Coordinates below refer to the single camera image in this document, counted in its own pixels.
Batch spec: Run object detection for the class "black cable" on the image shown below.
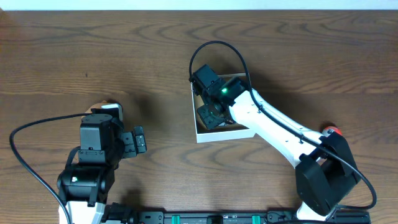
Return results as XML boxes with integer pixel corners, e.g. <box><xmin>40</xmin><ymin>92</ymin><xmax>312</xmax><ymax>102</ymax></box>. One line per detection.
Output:
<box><xmin>188</xmin><ymin>40</ymin><xmax>377</xmax><ymax>211</ymax></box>
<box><xmin>9</xmin><ymin>113</ymin><xmax>93</xmax><ymax>224</ymax></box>

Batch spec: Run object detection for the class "brown plush toy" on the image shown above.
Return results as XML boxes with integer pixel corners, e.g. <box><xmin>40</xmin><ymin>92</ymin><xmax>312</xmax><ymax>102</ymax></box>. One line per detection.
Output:
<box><xmin>85</xmin><ymin>103</ymin><xmax>103</xmax><ymax>113</ymax></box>

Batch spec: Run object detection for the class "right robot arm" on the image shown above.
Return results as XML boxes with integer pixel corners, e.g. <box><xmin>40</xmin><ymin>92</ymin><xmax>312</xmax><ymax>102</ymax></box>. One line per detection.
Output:
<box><xmin>189</xmin><ymin>65</ymin><xmax>360</xmax><ymax>221</ymax></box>

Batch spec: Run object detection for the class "red round toy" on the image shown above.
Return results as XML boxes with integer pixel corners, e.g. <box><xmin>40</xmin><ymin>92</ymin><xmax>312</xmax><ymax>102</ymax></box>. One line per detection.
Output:
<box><xmin>322</xmin><ymin>126</ymin><xmax>343</xmax><ymax>137</ymax></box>

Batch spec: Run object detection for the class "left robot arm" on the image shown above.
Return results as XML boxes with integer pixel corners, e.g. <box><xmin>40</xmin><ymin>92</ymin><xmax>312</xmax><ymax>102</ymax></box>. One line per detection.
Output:
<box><xmin>57</xmin><ymin>111</ymin><xmax>147</xmax><ymax>223</ymax></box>

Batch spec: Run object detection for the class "right black cable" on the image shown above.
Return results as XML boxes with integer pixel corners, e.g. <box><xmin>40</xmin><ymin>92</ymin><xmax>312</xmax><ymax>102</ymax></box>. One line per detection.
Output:
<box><xmin>188</xmin><ymin>40</ymin><xmax>377</xmax><ymax>211</ymax></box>

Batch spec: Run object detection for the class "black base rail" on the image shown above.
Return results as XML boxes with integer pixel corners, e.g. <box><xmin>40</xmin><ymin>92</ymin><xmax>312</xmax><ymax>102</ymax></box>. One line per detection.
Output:
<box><xmin>102</xmin><ymin>202</ymin><xmax>371</xmax><ymax>224</ymax></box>

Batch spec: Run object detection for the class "white cardboard box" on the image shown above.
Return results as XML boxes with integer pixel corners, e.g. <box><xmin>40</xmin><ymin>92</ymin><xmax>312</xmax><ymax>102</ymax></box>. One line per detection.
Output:
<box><xmin>192</xmin><ymin>71</ymin><xmax>255</xmax><ymax>143</ymax></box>

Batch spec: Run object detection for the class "left black cable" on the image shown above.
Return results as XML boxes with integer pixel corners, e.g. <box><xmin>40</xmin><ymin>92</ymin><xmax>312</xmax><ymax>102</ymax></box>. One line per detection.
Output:
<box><xmin>9</xmin><ymin>113</ymin><xmax>93</xmax><ymax>224</ymax></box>

